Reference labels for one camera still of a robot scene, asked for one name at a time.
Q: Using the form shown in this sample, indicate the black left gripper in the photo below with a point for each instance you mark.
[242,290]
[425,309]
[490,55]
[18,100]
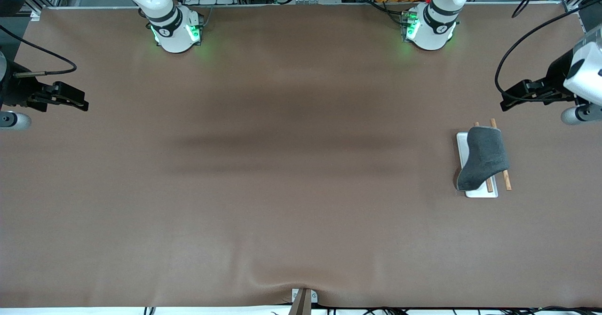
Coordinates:
[558,76]

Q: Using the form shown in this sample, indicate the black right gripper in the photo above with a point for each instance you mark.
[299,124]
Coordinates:
[15,90]

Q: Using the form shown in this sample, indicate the metal table edge bracket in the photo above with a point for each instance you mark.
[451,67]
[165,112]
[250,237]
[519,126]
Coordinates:
[303,300]

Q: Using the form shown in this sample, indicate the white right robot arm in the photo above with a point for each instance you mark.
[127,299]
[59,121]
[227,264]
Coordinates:
[174,23]

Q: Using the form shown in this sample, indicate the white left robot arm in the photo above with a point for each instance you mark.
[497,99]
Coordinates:
[435,23]

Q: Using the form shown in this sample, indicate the grey and purple microfibre towel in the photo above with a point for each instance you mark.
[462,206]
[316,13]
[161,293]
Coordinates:
[484,157]

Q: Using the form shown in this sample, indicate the brown table cover mat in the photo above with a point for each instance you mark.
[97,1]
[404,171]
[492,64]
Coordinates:
[282,211]

